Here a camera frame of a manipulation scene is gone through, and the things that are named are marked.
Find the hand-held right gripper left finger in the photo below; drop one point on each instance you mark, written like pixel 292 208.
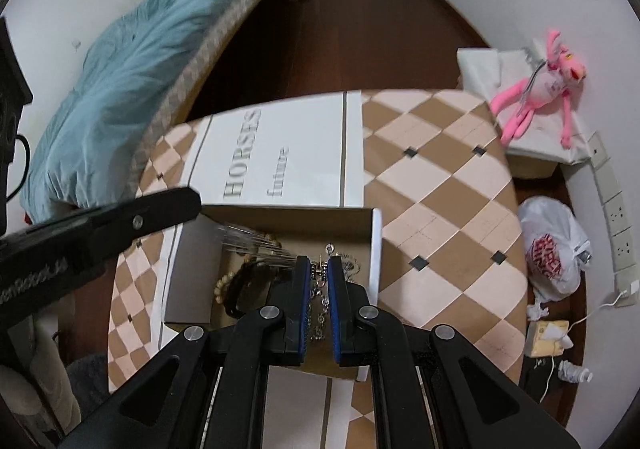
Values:
pixel 300 309

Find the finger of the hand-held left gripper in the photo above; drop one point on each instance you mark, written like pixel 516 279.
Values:
pixel 150 214

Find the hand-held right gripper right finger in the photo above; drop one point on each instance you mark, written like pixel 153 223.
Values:
pixel 337 309

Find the silver ear clip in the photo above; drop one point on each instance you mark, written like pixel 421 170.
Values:
pixel 318 270

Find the black smart band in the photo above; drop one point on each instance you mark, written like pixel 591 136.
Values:
pixel 250 281

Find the white cardboard box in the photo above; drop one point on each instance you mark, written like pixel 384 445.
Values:
pixel 240 224

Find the cream cloth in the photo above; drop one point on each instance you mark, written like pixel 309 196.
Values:
pixel 35 379

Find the blue duvet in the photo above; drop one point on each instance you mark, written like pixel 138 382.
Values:
pixel 125 104

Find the checkered tablecloth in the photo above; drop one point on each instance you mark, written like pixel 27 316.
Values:
pixel 440 189

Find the crumpled white tissue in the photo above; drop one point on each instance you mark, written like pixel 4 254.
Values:
pixel 536 310

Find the yellow tissue pack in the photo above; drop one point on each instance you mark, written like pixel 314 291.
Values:
pixel 545 336

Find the white plastic bag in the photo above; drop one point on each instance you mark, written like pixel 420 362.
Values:
pixel 550 229

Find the small white bottle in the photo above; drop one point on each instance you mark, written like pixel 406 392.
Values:
pixel 575 372

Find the white power strip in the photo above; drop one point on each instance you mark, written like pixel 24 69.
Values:
pixel 617 219

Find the white charger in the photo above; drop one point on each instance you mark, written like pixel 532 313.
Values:
pixel 633 289

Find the pink plush toy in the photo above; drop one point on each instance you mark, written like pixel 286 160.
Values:
pixel 542 84

